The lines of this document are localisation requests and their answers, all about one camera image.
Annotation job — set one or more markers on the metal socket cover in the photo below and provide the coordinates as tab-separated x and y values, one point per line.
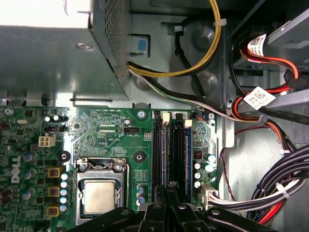
101	174

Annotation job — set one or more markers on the small blue plastic tab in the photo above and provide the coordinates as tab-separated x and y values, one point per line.
142	46

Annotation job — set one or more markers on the metal drive cage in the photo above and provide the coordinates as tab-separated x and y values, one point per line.
294	31

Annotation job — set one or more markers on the black RAM slot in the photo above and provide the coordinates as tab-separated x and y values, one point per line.
178	149
157	149

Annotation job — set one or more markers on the silver CPU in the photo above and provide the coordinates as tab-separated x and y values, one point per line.
99	197

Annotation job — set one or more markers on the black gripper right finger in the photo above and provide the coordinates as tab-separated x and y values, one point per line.
183	217

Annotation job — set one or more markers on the green motherboard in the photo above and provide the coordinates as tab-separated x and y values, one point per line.
108	135

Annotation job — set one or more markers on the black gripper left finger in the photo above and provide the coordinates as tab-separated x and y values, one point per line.
159	217

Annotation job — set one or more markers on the grey power supply unit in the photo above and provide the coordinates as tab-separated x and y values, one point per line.
48	67

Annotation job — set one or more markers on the black PC case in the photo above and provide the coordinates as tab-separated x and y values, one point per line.
248	169

